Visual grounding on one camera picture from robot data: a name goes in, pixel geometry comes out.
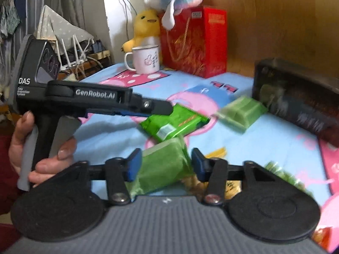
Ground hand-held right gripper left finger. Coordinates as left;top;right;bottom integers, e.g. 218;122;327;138
46;148;143;206

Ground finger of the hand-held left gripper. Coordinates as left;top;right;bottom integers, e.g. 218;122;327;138
85;94;174;118

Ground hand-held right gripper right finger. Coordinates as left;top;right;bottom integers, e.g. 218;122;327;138
191;148;308;206

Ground shiny bright green snack packet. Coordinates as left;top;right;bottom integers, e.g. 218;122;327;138
138;103;210;143

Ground matte light green snack packet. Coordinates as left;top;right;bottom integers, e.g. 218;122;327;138
126;136;195;195

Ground ribbed light green snack packet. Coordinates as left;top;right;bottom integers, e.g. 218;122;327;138
215;95;268;134

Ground dark green snack packet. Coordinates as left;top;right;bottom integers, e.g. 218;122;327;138
265;161;314;199

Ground black cardboard box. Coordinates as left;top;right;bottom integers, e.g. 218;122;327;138
251;58;339;148

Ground person's left hand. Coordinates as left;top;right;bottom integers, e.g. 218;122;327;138
8;110;78;187

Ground printed blanket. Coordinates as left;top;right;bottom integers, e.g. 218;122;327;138
71;63;339;253

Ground white router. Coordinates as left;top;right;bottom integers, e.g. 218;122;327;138
54;34;88;71

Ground yellow orange snack packet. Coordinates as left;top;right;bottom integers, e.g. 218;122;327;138
185;147;242;200

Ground white enamel mug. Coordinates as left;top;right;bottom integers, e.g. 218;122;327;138
124;44;161;75

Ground grey patterned cloth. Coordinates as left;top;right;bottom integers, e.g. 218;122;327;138
36;5;95;48

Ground black power adapter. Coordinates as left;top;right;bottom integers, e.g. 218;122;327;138
91;40;105;54

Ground red gift box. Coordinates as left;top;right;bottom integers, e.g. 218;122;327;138
159;5;228;79

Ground yellow duck plush toy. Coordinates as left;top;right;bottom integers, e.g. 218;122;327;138
121;9;162;54

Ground hanging clothes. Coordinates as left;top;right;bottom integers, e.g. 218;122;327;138
0;0;22;36

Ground grey curtain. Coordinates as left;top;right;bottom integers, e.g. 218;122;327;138
13;0;111;59

